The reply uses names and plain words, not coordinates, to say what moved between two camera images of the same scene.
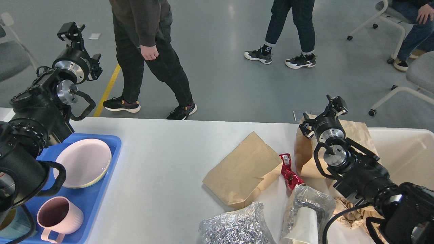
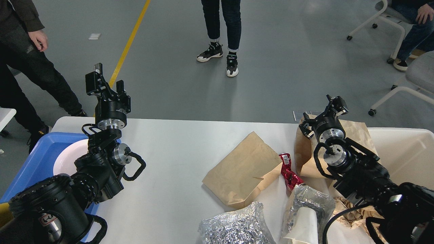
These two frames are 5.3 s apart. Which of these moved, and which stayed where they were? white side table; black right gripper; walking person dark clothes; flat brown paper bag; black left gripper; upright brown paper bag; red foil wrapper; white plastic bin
Moved: walking person dark clothes; black left gripper
Stayed: black right gripper; flat brown paper bag; upright brown paper bag; white plastic bin; red foil wrapper; white side table
